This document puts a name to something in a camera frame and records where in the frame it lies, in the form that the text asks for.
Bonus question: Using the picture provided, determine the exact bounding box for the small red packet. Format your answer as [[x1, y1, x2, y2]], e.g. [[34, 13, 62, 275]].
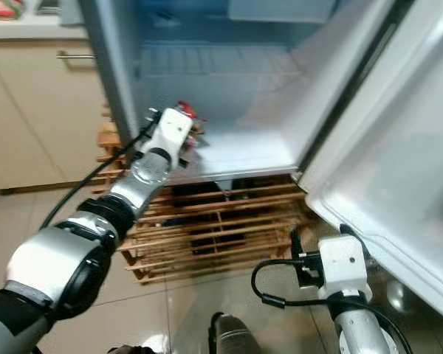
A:
[[174, 100, 207, 126]]

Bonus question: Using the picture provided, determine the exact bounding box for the grey fridge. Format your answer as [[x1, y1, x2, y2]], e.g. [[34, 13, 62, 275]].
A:
[[78, 0, 411, 185]]

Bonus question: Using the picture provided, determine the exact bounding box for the clear fridge shelf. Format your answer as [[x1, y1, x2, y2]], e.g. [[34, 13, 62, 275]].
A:
[[137, 43, 300, 78]]

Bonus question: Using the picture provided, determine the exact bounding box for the clear fridge drawer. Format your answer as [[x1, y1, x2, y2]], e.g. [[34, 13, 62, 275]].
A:
[[227, 0, 340, 23]]

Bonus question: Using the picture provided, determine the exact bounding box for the wooden bottle rack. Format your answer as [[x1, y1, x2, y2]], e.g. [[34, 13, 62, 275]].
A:
[[92, 103, 315, 285]]

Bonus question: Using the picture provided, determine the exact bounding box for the grey right robot leg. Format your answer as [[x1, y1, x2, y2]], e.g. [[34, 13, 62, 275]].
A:
[[208, 311, 267, 354]]

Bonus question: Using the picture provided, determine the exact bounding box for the beige kitchen cabinet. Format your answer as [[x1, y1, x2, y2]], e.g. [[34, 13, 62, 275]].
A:
[[0, 18, 104, 194]]

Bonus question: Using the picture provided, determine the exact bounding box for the black counter item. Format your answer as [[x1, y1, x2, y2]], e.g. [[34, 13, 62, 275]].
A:
[[33, 0, 61, 15]]

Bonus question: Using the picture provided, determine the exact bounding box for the clear bottle red label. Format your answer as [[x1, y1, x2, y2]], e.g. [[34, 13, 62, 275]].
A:
[[0, 0, 27, 21]]

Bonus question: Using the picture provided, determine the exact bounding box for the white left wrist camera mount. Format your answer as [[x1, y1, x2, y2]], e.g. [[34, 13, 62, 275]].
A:
[[146, 107, 194, 169]]

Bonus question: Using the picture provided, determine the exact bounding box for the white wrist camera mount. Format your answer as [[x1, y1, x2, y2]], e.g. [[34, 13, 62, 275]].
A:
[[316, 235, 372, 302], [146, 107, 194, 169]]

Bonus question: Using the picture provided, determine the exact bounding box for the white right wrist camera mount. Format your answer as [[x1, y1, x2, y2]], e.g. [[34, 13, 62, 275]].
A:
[[316, 235, 372, 302]]

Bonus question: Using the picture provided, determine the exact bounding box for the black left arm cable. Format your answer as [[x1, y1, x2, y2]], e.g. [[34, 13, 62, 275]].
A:
[[38, 111, 163, 229]]

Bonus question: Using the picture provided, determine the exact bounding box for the silver cabinet handle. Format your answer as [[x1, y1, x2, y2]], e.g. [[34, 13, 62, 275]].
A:
[[57, 50, 93, 61]]

